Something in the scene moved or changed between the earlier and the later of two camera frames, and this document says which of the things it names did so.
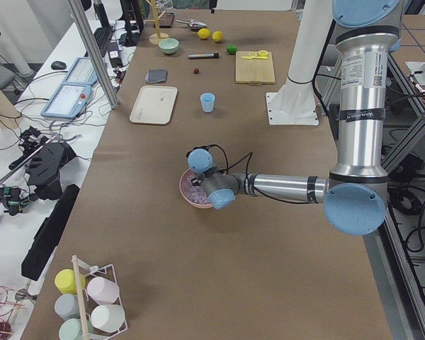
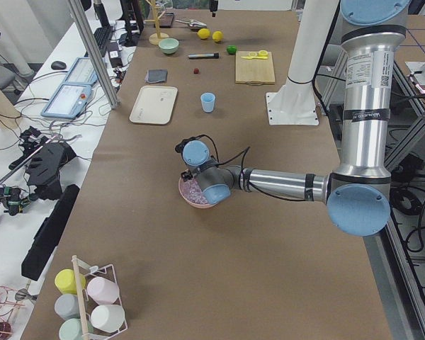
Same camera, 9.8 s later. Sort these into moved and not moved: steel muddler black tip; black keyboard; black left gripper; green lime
Moved: black left gripper
Not moved: green lime; black keyboard; steel muddler black tip
